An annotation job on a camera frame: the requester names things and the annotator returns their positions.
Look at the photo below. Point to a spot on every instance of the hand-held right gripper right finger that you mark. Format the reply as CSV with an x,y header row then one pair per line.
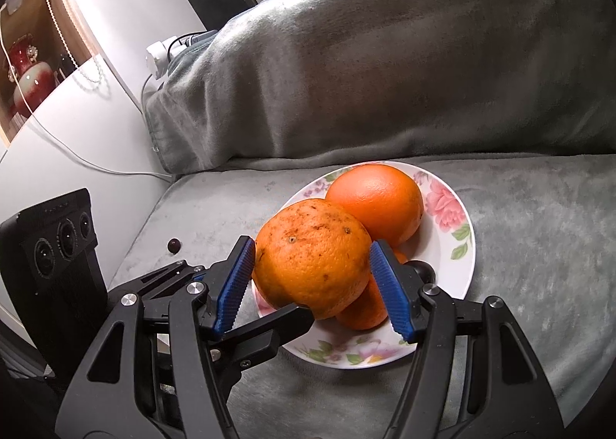
x,y
391,294

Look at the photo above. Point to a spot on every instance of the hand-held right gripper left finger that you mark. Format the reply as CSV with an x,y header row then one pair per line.
x,y
236,285

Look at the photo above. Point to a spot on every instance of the dark plum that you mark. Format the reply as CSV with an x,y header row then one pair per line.
x,y
426,270
174,245

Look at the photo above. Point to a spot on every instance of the small tangerine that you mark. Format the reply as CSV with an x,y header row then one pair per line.
x,y
365,309

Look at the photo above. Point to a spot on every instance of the smooth orange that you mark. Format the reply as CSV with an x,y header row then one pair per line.
x,y
378,201

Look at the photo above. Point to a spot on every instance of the red vase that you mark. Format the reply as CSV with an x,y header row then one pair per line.
x,y
26,68

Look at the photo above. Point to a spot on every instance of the wooden cabinet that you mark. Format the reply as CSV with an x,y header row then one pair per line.
x,y
53,1

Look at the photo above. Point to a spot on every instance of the floral white plate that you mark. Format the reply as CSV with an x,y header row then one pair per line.
x,y
450,246

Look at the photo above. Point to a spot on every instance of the white power strip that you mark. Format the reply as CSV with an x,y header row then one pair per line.
x,y
159,55

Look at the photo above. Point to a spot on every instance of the grey fleece blanket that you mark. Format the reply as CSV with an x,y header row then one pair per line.
x,y
385,59

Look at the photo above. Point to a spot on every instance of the large spotted orange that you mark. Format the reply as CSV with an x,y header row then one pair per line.
x,y
313,256

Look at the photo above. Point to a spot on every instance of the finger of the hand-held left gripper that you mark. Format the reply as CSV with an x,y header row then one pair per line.
x,y
274,326
154,278

